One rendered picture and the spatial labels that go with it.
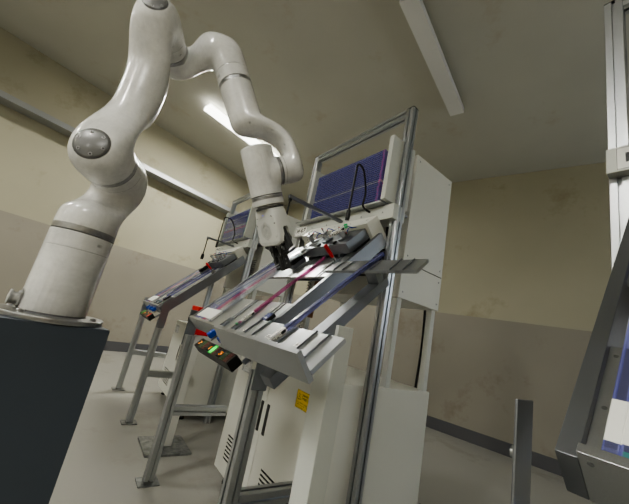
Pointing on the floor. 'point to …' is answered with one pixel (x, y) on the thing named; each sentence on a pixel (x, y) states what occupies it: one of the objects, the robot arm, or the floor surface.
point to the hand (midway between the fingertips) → (282, 262)
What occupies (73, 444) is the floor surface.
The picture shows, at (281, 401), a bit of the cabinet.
